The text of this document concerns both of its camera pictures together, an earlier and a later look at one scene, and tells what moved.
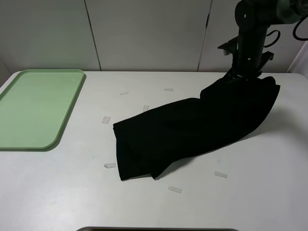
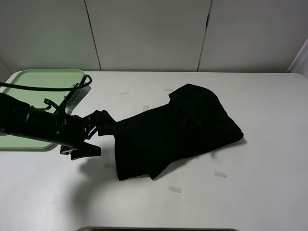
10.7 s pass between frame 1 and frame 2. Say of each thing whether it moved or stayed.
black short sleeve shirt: moved
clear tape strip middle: stayed
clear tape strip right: stayed
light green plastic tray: stayed
